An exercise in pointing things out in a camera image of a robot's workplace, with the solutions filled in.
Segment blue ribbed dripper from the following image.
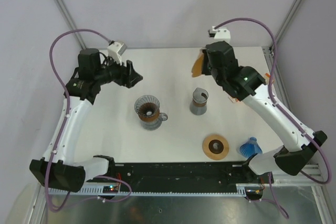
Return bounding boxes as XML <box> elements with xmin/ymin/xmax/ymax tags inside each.
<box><xmin>239</xmin><ymin>137</ymin><xmax>263</xmax><ymax>158</ymax></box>

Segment dark wooden dripper ring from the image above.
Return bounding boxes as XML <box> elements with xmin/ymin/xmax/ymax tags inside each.
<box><xmin>138</xmin><ymin>103</ymin><xmax>161</xmax><ymax>121</ymax></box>

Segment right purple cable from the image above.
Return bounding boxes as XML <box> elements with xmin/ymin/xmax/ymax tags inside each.
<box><xmin>212</xmin><ymin>17</ymin><xmax>332</xmax><ymax>220</ymax></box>

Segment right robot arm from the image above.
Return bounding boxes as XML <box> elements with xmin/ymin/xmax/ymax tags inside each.
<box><xmin>201</xmin><ymin>41</ymin><xmax>327</xmax><ymax>183</ymax></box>

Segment white slotted cable duct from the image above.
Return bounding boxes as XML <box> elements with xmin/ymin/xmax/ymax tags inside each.
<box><xmin>46</xmin><ymin>183</ymin><xmax>247</xmax><ymax>196</ymax></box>

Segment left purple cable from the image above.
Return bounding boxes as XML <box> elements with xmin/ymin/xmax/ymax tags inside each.
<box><xmin>44</xmin><ymin>28</ymin><xmax>132</xmax><ymax>213</ymax></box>

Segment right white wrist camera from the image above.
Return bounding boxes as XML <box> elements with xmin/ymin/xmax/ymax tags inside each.
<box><xmin>208</xmin><ymin>26</ymin><xmax>231</xmax><ymax>43</ymax></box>

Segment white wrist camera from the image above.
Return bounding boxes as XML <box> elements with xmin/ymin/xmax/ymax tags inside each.
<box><xmin>208</xmin><ymin>26</ymin><xmax>231</xmax><ymax>43</ymax></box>
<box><xmin>107</xmin><ymin>41</ymin><xmax>127</xmax><ymax>65</ymax></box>

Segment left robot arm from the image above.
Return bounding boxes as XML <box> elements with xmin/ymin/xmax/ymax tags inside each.
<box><xmin>29</xmin><ymin>48</ymin><xmax>143</xmax><ymax>193</ymax></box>

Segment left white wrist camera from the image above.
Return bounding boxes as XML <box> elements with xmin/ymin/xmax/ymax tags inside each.
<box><xmin>107</xmin><ymin>41</ymin><xmax>127</xmax><ymax>65</ymax></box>

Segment aluminium frame rail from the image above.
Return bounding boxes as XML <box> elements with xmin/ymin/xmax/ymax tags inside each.
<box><xmin>38</xmin><ymin>164</ymin><xmax>326</xmax><ymax>186</ymax></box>

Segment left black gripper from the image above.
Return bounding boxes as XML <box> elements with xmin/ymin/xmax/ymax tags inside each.
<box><xmin>94</xmin><ymin>54</ymin><xmax>143</xmax><ymax>89</ymax></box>

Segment glass server with handle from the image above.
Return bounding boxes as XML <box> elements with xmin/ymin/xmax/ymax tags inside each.
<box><xmin>141</xmin><ymin>113</ymin><xmax>168</xmax><ymax>131</ymax></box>

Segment brown paper coffee filter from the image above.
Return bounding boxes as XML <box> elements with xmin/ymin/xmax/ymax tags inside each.
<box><xmin>191</xmin><ymin>52</ymin><xmax>204</xmax><ymax>78</ymax></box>

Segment orange white filter holder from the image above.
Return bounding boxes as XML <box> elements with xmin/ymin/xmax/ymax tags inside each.
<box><xmin>228</xmin><ymin>72</ymin><xmax>270</xmax><ymax>103</ymax></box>

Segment clear grey glass dripper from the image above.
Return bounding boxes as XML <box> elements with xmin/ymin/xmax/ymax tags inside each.
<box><xmin>134</xmin><ymin>95</ymin><xmax>160</xmax><ymax>122</ymax></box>

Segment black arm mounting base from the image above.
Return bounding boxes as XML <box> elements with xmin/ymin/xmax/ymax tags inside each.
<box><xmin>86</xmin><ymin>155</ymin><xmax>275</xmax><ymax>193</ymax></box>

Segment purple cable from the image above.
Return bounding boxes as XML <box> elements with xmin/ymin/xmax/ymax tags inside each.
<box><xmin>44</xmin><ymin>28</ymin><xmax>132</xmax><ymax>213</ymax></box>
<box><xmin>212</xmin><ymin>17</ymin><xmax>332</xmax><ymax>220</ymax></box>

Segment light wooden dripper ring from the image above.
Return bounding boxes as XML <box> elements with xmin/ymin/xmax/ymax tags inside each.
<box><xmin>202</xmin><ymin>134</ymin><xmax>230</xmax><ymax>161</ymax></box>

